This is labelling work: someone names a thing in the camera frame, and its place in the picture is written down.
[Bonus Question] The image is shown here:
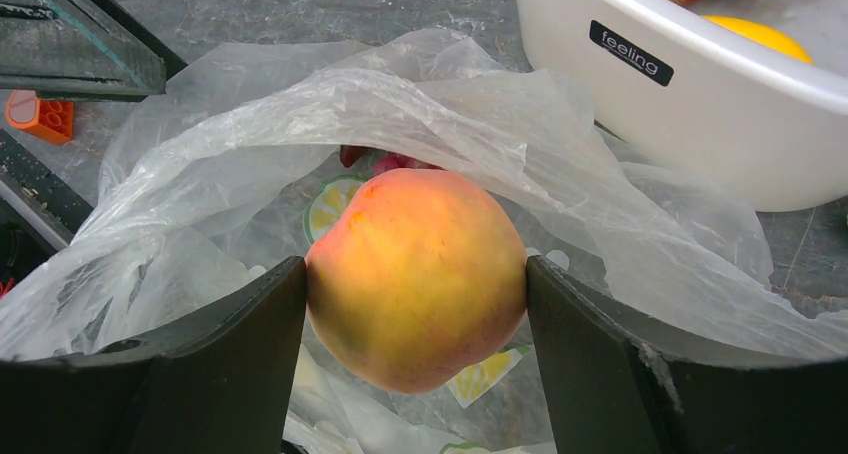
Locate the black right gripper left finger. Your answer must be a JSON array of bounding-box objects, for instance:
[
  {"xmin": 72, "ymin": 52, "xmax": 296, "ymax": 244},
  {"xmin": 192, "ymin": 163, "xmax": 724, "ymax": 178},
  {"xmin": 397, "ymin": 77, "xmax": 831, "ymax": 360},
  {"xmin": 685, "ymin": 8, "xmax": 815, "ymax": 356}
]
[{"xmin": 1, "ymin": 257, "xmax": 306, "ymax": 453}]

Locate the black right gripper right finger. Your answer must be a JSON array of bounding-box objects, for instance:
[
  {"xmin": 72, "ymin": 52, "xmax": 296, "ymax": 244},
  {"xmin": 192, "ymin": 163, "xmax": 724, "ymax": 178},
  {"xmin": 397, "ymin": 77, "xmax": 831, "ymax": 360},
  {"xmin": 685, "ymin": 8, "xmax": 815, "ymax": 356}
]
[{"xmin": 526, "ymin": 256, "xmax": 847, "ymax": 453}]

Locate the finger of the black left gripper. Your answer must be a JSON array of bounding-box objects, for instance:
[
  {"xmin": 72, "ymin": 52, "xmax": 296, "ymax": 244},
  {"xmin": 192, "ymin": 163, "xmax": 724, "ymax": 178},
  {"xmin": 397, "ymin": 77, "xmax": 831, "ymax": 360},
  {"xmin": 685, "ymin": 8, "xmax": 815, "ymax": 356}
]
[{"xmin": 1, "ymin": 0, "xmax": 187, "ymax": 102}]

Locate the translucent plastic bag with fruits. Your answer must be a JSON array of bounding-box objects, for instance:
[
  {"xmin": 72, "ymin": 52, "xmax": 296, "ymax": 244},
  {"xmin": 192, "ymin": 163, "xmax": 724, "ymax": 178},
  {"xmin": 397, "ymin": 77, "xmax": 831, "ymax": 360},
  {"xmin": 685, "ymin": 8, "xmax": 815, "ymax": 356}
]
[{"xmin": 1, "ymin": 29, "xmax": 847, "ymax": 453}]

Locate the orange fake peach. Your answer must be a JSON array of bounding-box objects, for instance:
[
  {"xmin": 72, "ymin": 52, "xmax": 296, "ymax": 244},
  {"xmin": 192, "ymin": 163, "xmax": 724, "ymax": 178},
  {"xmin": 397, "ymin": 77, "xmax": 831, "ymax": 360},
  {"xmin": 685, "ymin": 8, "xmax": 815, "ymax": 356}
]
[{"xmin": 306, "ymin": 169, "xmax": 527, "ymax": 394}]

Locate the dark red grape bunch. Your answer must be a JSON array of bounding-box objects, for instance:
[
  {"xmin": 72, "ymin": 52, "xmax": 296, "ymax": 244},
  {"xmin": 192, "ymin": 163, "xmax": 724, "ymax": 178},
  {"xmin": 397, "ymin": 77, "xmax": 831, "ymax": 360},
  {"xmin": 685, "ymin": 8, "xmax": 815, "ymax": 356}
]
[{"xmin": 339, "ymin": 145, "xmax": 441, "ymax": 176}]

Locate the yellow fake banana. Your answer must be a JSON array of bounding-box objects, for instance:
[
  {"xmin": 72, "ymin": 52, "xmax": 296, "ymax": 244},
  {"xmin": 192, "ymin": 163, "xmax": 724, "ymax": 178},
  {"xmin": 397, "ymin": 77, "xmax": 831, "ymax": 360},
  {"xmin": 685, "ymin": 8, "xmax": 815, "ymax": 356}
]
[{"xmin": 703, "ymin": 15, "xmax": 813, "ymax": 65}]

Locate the white plastic basin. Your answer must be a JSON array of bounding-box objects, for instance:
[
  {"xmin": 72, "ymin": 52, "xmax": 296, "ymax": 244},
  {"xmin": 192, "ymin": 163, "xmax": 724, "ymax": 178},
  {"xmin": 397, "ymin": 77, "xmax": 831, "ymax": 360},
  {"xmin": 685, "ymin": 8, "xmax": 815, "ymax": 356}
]
[{"xmin": 516, "ymin": 0, "xmax": 847, "ymax": 212}]

